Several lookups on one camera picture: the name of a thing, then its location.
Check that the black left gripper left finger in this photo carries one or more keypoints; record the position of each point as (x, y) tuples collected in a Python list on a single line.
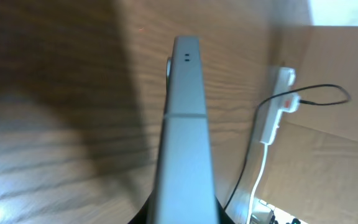
[(142, 216)]

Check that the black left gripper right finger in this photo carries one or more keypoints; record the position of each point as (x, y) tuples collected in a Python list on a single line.
[(222, 215)]

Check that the Galaxy S25 smartphone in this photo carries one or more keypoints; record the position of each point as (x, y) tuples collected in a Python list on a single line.
[(184, 181)]

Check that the white power strip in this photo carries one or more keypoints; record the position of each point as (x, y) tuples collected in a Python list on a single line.
[(285, 80)]

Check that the white USB charger plug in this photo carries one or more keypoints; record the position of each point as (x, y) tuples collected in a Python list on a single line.
[(290, 103)]

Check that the brown cardboard box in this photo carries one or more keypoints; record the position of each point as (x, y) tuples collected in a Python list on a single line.
[(312, 167)]

